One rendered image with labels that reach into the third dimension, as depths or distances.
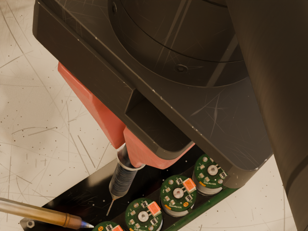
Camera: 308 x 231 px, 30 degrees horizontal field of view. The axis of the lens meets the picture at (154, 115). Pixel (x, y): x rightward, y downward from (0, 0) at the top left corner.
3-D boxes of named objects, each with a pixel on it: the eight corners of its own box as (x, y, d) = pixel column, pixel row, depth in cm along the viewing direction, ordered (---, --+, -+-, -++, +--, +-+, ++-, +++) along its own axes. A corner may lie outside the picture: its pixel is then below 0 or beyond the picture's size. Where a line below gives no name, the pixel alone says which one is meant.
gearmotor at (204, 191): (185, 176, 44) (187, 165, 39) (211, 159, 44) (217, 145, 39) (203, 203, 43) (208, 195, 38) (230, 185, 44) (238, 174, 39)
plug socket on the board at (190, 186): (179, 185, 39) (179, 184, 38) (189, 178, 39) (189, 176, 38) (185, 195, 39) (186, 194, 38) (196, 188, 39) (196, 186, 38)
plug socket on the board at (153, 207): (144, 208, 38) (144, 207, 38) (155, 201, 38) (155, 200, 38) (151, 218, 38) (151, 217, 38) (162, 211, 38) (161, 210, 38)
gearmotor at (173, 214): (154, 197, 44) (153, 187, 39) (181, 179, 44) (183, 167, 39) (172, 224, 43) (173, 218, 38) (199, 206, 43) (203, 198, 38)
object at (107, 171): (70, 304, 43) (67, 305, 42) (22, 222, 44) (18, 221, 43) (244, 185, 45) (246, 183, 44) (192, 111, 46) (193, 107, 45)
